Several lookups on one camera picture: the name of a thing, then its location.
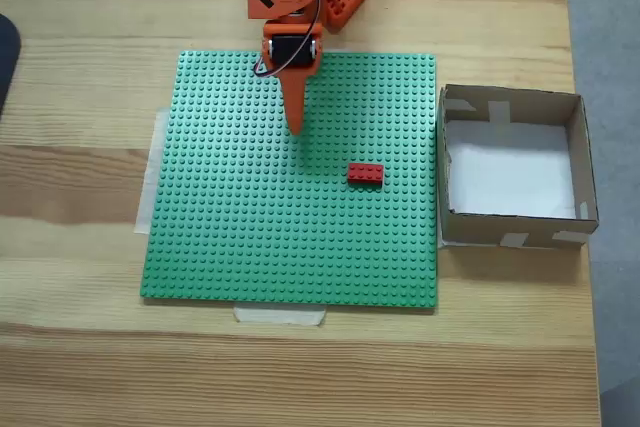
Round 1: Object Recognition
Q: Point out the red lego block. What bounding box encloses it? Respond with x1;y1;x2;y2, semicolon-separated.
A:
347;162;386;188

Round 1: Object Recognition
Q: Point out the green lego baseplate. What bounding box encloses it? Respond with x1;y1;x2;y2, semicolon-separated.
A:
138;49;440;316

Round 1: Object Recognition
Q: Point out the open cardboard box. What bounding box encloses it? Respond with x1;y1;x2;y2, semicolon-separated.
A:
436;83;600;251

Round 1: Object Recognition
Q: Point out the translucent masking tape strip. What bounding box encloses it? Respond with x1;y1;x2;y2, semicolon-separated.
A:
134;106;171;237
233;305;328;327

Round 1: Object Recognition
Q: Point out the white paper sheet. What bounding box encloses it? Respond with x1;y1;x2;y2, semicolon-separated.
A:
444;119;576;221

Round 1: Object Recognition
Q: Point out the black rounded pad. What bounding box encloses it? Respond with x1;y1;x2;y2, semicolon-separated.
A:
0;13;24;116

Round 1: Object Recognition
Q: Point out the black gripper servo cable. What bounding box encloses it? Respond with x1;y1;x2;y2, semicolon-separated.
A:
253;0;324;79

